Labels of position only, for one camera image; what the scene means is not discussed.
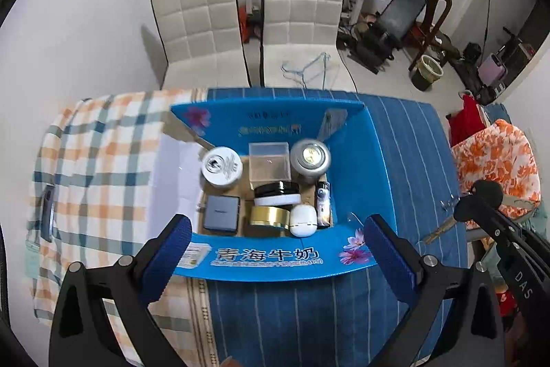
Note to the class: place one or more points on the white padded chair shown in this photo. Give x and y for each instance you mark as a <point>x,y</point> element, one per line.
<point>294,32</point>
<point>202,43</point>

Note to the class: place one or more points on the white power adapter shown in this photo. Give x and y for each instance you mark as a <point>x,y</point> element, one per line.
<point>222,214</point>

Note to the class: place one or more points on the right white padded chair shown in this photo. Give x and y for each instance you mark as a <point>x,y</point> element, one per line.
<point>294,32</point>

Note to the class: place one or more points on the brown wooden chair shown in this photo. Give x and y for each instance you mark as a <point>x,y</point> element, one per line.
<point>429,32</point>

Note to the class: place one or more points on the clear acrylic cube box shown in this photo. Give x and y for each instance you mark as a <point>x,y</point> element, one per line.
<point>269,162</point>

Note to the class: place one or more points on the black smartphone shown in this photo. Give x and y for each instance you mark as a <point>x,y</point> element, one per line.
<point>47,213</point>

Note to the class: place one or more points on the white jar black lid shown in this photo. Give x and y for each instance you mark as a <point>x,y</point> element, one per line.
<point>277,194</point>

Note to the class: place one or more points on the blue striped tablecloth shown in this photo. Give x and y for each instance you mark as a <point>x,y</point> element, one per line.
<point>322,300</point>

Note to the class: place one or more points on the orange floral cushion chair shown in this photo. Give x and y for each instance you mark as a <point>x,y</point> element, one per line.
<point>501,153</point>

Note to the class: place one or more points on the black car key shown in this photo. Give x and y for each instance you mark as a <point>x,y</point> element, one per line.
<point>442,227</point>

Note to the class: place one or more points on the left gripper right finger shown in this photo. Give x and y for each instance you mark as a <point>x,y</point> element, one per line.
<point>472,334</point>

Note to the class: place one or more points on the white earbuds case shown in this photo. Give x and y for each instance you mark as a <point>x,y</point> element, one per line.
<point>303,221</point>

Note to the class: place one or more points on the round metal lid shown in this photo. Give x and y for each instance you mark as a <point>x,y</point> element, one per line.
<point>267,216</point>

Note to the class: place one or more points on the silver round tin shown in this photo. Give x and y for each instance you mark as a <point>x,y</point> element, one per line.
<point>309,159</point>

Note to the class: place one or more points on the red bag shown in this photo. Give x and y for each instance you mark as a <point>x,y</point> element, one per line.
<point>467,121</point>

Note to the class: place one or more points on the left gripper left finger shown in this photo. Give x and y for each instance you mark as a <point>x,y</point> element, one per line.
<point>81,333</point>

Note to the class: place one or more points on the wire clothes hangers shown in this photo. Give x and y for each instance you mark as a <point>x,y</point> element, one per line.
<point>300,76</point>

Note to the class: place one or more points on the plaid checkered cloth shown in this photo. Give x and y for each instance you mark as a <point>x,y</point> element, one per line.
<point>99,154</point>

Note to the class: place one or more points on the white round printed tin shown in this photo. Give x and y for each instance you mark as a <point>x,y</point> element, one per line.
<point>222,167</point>

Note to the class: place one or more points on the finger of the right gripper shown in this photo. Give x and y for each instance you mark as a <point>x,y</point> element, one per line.
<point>490,191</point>
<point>475,208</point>

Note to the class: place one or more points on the dark waste bin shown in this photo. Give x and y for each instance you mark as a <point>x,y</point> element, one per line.
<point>426,72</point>

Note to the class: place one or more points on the black weight bench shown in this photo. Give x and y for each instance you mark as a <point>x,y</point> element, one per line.
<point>375,45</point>

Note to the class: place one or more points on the blue cardboard box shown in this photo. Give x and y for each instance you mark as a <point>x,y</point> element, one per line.
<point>358,177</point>

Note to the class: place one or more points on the pink suitcase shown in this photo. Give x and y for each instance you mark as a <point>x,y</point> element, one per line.
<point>492,70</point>

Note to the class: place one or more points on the left white padded chair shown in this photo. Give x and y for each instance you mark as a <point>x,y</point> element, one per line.
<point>202,43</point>

